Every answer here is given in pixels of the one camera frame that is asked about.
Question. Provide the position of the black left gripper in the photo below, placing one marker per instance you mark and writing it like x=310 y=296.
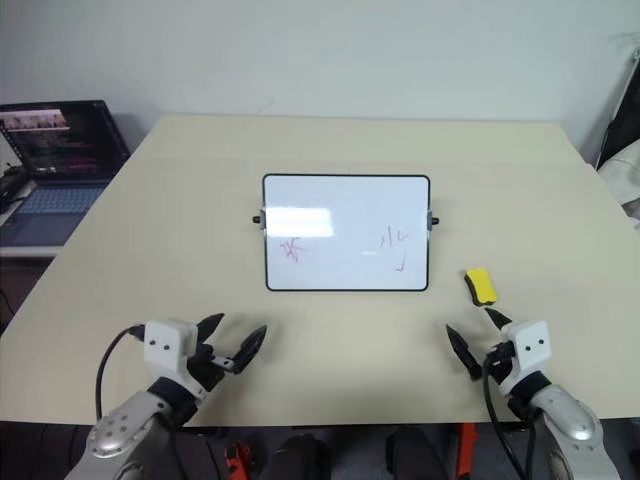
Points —
x=206 y=369

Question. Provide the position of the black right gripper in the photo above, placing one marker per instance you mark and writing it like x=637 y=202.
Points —
x=501 y=357

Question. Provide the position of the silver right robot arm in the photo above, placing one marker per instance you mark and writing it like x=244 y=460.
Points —
x=570 y=430

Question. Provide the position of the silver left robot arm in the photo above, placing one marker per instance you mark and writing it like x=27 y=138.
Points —
x=125 y=430

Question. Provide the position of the yellow and black eraser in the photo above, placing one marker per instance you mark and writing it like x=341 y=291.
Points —
x=481 y=285

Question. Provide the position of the orange red clamp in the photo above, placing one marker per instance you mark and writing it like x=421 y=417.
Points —
x=236 y=462
x=467 y=450

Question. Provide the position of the dark rounded shape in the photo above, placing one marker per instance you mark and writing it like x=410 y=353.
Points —
x=300 y=457
x=412 y=455

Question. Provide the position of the small black-framed whiteboard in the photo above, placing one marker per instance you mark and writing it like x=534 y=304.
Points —
x=345 y=235

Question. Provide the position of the white crumpled cloth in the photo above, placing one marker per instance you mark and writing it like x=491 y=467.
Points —
x=625 y=185

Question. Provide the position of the white side desk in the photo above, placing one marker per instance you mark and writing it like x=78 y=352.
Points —
x=25 y=251

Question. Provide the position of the black leaning panel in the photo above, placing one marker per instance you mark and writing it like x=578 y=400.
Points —
x=620 y=130

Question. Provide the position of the open blue laptop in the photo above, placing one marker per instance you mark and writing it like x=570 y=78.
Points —
x=55 y=150

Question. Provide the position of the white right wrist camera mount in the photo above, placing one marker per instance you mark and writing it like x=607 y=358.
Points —
x=530 y=350

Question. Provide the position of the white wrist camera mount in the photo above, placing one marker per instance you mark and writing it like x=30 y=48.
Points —
x=530 y=350
x=165 y=345

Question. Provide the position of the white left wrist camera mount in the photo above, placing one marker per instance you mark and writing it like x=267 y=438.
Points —
x=165 y=345

